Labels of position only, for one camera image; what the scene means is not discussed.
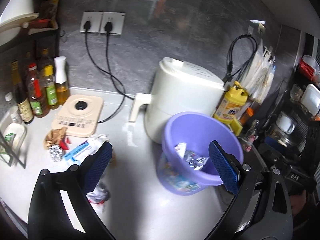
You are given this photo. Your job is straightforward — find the white cap oil sprayer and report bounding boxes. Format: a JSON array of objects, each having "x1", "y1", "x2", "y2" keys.
[{"x1": 54, "y1": 56, "x2": 70, "y2": 105}]

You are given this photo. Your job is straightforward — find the yellow cap green label bottle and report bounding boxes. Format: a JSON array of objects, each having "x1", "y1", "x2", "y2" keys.
[{"x1": 43, "y1": 65, "x2": 59, "y2": 109}]

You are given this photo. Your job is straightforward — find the white wall socket right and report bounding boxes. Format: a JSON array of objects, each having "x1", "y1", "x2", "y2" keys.
[{"x1": 100, "y1": 12, "x2": 126, "y2": 35}]

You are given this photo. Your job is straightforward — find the black power cable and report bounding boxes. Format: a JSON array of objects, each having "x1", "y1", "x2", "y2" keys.
[
  {"x1": 96, "y1": 21, "x2": 127, "y2": 124},
  {"x1": 83, "y1": 21, "x2": 136, "y2": 100}
]

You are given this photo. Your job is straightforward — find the black power cable right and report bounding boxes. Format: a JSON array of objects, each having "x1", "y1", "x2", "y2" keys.
[{"x1": 96, "y1": 21, "x2": 127, "y2": 124}]

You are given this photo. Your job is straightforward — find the white plastic container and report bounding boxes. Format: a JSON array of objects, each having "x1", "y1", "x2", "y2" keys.
[{"x1": 4, "y1": 123, "x2": 27, "y2": 153}]

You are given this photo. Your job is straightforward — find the white cap small jar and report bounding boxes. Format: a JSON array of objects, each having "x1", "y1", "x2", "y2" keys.
[{"x1": 5, "y1": 92, "x2": 22, "y2": 124}]

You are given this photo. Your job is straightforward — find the purple plastic trash bin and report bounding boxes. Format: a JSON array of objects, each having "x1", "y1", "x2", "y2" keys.
[{"x1": 157, "y1": 112, "x2": 244, "y2": 196}]

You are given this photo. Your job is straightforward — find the silver foil snack bag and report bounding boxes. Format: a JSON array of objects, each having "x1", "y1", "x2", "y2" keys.
[{"x1": 175, "y1": 142, "x2": 209, "y2": 171}]

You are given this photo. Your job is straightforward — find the white bowl on shelf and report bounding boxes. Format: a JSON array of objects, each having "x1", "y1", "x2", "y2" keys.
[{"x1": 1, "y1": 0, "x2": 39, "y2": 46}]

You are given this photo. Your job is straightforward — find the black hanging cable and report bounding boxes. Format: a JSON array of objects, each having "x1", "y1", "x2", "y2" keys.
[{"x1": 222, "y1": 34, "x2": 258, "y2": 84}]

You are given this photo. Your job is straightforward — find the black kitchen rack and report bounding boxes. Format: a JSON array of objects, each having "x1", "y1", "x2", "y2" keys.
[{"x1": 263, "y1": 25, "x2": 314, "y2": 156}]

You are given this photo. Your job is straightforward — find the hanging plastic bags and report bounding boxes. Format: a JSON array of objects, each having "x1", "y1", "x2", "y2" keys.
[{"x1": 240, "y1": 40, "x2": 276, "y2": 105}]

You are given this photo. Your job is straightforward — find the yellow detergent bottle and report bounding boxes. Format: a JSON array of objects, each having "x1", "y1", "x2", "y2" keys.
[{"x1": 213, "y1": 81, "x2": 248, "y2": 125}]

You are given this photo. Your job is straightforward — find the white tissue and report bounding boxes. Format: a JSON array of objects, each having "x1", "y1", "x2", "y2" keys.
[{"x1": 86, "y1": 181, "x2": 111, "y2": 213}]

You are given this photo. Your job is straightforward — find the cream induction cooker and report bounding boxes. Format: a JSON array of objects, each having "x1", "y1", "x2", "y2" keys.
[{"x1": 52, "y1": 94, "x2": 104, "y2": 138}]

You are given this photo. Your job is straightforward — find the right hand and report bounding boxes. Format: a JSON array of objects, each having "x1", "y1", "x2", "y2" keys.
[{"x1": 290, "y1": 190, "x2": 318, "y2": 217}]

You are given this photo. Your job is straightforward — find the red cap oil bottle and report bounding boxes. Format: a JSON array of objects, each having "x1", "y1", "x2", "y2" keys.
[{"x1": 27, "y1": 62, "x2": 49, "y2": 118}]

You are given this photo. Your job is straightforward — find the cream air fryer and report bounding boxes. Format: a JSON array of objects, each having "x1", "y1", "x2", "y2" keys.
[{"x1": 129, "y1": 57, "x2": 224, "y2": 144}]

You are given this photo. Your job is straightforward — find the dark sauce bottle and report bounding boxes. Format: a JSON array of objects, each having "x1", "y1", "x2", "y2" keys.
[{"x1": 11, "y1": 60, "x2": 34, "y2": 124}]

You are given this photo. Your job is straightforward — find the red wrapper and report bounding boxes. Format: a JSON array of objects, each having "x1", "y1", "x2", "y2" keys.
[{"x1": 59, "y1": 136, "x2": 71, "y2": 151}]

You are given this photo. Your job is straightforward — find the white wall socket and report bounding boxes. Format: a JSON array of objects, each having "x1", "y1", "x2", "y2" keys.
[
  {"x1": 79, "y1": 11, "x2": 103, "y2": 33},
  {"x1": 100, "y1": 12, "x2": 126, "y2": 35}
]

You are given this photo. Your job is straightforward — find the yellow sponge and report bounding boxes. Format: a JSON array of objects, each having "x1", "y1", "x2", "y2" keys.
[{"x1": 230, "y1": 118, "x2": 243, "y2": 136}]

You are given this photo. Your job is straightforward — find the white wall socket left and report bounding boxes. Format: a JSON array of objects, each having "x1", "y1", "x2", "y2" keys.
[{"x1": 79, "y1": 11, "x2": 103, "y2": 33}]

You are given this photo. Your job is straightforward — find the black power cable left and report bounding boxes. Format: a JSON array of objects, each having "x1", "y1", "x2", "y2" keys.
[{"x1": 83, "y1": 21, "x2": 136, "y2": 100}]

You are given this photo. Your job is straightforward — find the large brown paper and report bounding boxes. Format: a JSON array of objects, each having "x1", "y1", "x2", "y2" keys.
[{"x1": 43, "y1": 126, "x2": 67, "y2": 150}]

